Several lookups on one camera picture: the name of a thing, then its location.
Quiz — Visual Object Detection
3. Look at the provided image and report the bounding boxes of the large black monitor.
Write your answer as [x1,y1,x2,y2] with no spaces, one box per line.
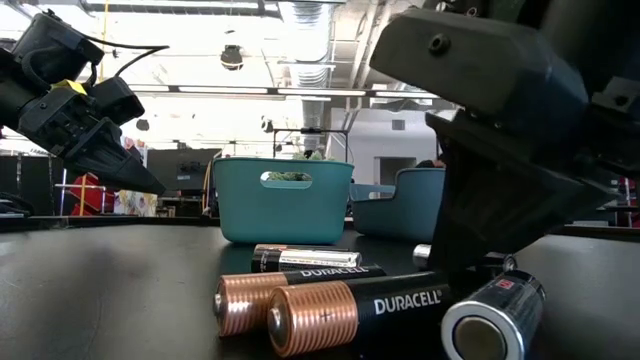
[146,147,223,197]

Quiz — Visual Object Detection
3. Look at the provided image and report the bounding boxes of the teal plastic bin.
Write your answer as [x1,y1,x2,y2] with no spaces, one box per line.
[212,157,355,245]

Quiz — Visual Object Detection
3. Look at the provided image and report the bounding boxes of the black ceiling dome fixture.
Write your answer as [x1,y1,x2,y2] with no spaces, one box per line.
[219,43,245,71]

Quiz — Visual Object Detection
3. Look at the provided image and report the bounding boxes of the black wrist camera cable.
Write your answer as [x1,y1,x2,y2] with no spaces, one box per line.
[79,33,171,89]

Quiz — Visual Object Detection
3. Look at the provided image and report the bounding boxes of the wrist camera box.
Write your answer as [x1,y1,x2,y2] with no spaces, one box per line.
[89,77,146,126]
[368,7,591,169]

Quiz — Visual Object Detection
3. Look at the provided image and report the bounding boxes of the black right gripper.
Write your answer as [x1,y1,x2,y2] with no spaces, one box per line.
[424,73,640,274]

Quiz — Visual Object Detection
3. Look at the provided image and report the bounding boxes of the black cabinet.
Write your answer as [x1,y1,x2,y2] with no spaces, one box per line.
[0,154,66,216]

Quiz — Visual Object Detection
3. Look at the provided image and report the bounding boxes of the white metal rack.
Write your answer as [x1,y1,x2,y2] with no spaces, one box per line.
[54,167,111,217]

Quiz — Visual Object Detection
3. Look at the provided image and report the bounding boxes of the floral printed banner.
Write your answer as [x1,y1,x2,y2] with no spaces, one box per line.
[113,188,159,217]

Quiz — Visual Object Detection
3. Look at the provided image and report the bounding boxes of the Energizer AA battery silver black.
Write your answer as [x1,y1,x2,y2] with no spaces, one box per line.
[412,243,519,275]
[249,248,363,274]
[440,269,547,360]

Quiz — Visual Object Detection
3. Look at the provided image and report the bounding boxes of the overhead light bar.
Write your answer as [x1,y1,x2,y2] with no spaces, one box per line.
[127,83,441,101]

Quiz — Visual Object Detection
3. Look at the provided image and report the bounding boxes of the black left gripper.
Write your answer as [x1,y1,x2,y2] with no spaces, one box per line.
[17,82,167,197]

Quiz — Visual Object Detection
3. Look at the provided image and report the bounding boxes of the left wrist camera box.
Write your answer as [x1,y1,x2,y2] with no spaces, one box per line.
[89,77,146,126]

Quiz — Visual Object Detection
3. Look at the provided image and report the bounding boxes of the red object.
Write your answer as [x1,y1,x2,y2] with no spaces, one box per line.
[69,172,116,216]

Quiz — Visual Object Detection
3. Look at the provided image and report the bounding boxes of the yellow pole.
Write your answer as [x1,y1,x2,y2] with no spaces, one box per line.
[78,0,110,217]

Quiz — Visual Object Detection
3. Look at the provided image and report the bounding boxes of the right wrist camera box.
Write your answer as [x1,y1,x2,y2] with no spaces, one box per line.
[368,7,591,169]

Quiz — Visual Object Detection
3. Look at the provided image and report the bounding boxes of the blue plastic bin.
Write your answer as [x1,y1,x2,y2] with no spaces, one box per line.
[348,167,447,245]

